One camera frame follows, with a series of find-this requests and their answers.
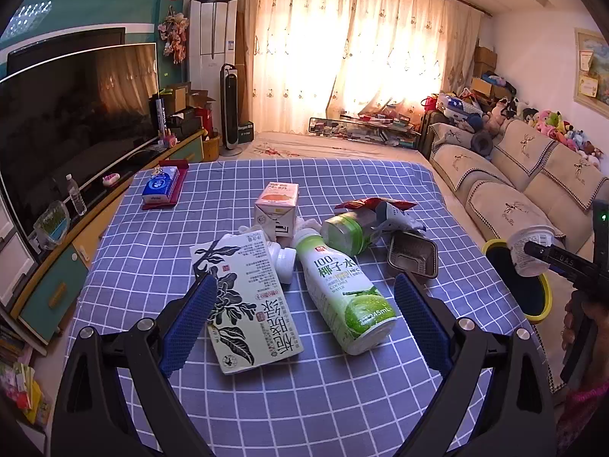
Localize silver white wrapper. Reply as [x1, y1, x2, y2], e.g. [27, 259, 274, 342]
[375, 200, 427, 244]

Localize black tower fan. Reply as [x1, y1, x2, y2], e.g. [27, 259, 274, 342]
[220, 63, 243, 157]

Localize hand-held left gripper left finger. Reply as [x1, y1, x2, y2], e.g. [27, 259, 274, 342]
[50, 271, 220, 457]

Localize red snack wrapper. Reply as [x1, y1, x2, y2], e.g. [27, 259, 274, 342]
[333, 197, 419, 216]

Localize glass bowl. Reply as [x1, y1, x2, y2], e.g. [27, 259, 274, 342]
[32, 200, 71, 251]

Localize foil tray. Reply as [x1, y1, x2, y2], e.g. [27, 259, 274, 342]
[387, 231, 438, 279]

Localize cluttered glass coffee table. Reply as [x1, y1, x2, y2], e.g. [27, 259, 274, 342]
[308, 115, 422, 146]

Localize blue checked tablecloth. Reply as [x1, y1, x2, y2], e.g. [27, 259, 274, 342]
[62, 159, 555, 457]

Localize green label clear bottle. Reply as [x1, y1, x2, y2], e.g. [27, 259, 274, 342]
[324, 210, 381, 258]

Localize small white plastic bottle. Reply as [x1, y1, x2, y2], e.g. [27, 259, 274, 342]
[265, 240, 298, 289]

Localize star print bag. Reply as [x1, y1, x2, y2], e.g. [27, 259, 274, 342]
[437, 94, 483, 120]

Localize framed wall picture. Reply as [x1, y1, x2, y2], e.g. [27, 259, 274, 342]
[573, 27, 609, 120]

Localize yellow rimmed trash bin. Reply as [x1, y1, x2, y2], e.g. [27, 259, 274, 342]
[481, 238, 553, 325]

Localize person's right forearm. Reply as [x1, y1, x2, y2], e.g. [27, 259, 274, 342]
[554, 383, 609, 457]

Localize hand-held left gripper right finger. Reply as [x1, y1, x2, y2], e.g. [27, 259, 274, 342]
[390, 271, 557, 457]

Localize white cloth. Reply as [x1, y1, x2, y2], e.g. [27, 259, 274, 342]
[297, 216, 327, 235]

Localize red tray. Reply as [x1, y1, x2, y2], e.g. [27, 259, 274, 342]
[142, 161, 190, 210]

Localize beige sofa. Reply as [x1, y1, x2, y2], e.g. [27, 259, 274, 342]
[419, 117, 609, 391]

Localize cream embroidered curtains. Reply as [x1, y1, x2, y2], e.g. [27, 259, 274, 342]
[238, 0, 483, 136]

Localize open cardboard box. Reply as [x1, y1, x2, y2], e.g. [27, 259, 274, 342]
[185, 89, 217, 110]
[164, 83, 191, 112]

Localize clear water bottle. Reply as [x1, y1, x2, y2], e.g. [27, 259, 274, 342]
[65, 174, 88, 216]

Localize stacked cardboard boxes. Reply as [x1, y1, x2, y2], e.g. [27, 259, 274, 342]
[473, 46, 498, 77]

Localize white plastic cup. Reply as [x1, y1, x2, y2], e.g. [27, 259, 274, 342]
[507, 225, 555, 278]

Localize wooden bucket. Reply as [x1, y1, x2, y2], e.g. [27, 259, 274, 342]
[202, 132, 223, 163]

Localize person's right hand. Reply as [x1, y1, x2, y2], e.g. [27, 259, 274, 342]
[564, 295, 609, 388]

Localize yellow and teal television cabinet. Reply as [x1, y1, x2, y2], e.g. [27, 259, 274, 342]
[0, 131, 212, 358]

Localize blue tissue pack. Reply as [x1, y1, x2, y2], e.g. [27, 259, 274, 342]
[142, 171, 180, 203]

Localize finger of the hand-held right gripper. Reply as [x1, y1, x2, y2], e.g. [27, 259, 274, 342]
[523, 240, 595, 286]

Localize green and white drink bottle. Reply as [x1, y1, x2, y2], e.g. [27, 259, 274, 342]
[292, 227, 398, 356]

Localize black printed tube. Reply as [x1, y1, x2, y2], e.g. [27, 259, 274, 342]
[151, 95, 166, 141]

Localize pile of colourful books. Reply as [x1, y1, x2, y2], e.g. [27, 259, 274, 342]
[0, 324, 53, 429]

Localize pink milk carton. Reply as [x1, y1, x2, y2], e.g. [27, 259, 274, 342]
[253, 182, 300, 243]

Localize artificial flower bunch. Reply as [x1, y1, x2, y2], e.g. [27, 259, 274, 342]
[158, 7, 190, 65]

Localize pile of plush toys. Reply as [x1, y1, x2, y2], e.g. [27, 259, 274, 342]
[485, 97, 605, 167]

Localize curved television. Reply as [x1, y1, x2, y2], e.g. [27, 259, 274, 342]
[0, 43, 160, 248]

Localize white standing air conditioner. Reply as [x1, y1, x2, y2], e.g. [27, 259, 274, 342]
[189, 0, 239, 101]

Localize white carton with black plant print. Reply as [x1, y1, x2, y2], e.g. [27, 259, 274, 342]
[189, 229, 304, 376]

